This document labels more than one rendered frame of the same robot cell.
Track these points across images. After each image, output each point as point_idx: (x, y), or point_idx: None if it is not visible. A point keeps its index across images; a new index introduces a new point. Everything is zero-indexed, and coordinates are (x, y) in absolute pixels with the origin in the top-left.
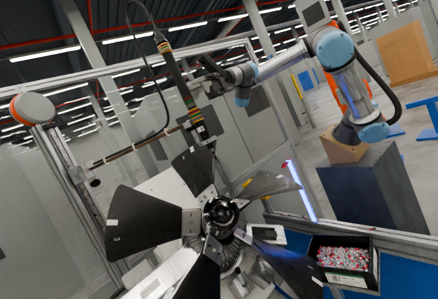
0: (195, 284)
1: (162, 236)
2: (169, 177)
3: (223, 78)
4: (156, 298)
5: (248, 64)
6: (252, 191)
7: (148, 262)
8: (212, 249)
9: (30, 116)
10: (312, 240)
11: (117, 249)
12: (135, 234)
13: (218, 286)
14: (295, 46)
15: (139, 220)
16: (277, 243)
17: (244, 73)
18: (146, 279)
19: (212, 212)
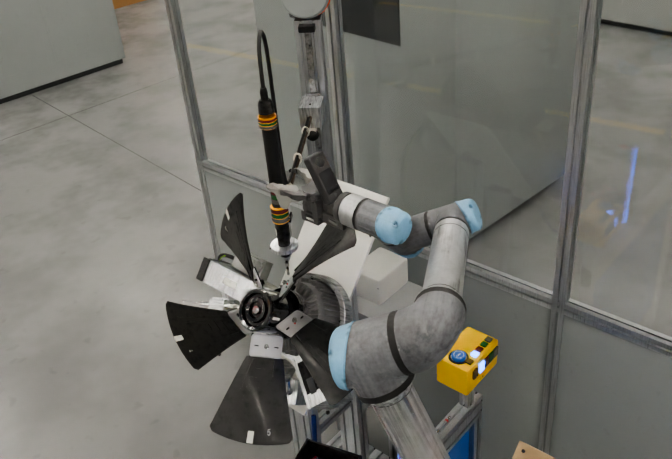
0: (206, 319)
1: (244, 265)
2: None
3: (327, 204)
4: (226, 292)
5: (376, 219)
6: (317, 336)
7: (255, 265)
8: None
9: (290, 8)
10: (351, 455)
11: (225, 235)
12: (233, 241)
13: (230, 340)
14: (428, 283)
15: (235, 236)
16: (304, 396)
17: (355, 225)
18: (234, 274)
19: (251, 300)
